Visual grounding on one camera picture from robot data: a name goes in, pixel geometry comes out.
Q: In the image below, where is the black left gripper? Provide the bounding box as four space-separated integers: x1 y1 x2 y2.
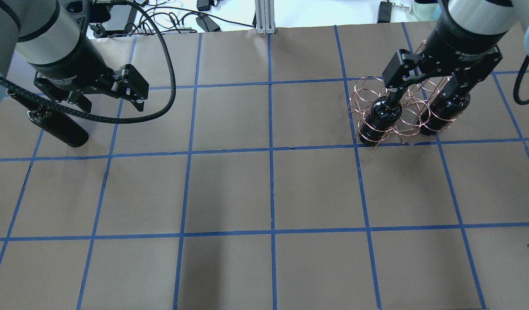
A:
34 64 149 113

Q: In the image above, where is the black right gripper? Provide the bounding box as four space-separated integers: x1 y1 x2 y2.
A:
382 43 501 106

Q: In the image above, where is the dark wine bottle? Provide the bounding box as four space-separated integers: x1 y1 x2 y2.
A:
358 91 403 147
417 91 470 136
28 107 89 148

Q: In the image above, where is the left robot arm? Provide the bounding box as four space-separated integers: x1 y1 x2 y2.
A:
0 0 149 113

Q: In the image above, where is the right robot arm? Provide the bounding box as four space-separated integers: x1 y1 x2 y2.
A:
382 0 529 107

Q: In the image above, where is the black power adapter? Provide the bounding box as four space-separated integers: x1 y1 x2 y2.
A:
196 15 221 33

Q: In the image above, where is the brown paper table mat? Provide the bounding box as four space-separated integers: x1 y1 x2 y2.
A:
0 23 529 310

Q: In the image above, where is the copper wire wine basket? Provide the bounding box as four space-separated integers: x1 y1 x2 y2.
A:
348 76 451 145

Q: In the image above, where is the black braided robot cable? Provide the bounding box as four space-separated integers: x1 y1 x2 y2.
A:
0 0 177 125

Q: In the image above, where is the aluminium frame post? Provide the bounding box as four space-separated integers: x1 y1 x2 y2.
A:
255 0 277 34

